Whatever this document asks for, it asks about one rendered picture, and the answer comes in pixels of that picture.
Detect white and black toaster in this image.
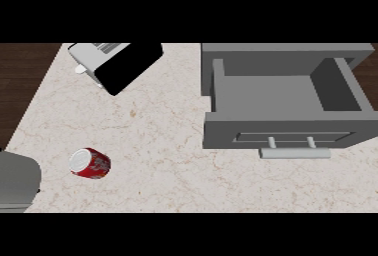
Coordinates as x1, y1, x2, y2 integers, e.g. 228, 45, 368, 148
67, 42, 164, 97

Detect grey drawer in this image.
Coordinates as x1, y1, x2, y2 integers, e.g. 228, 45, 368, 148
203, 57, 378, 150

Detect grey cabinet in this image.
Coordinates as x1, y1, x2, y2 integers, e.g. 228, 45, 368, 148
200, 42, 377, 97

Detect pale grey drawer handle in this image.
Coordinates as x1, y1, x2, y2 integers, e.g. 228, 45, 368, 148
259, 135, 333, 160

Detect red can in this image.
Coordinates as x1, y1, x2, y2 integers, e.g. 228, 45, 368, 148
68, 147, 113, 180

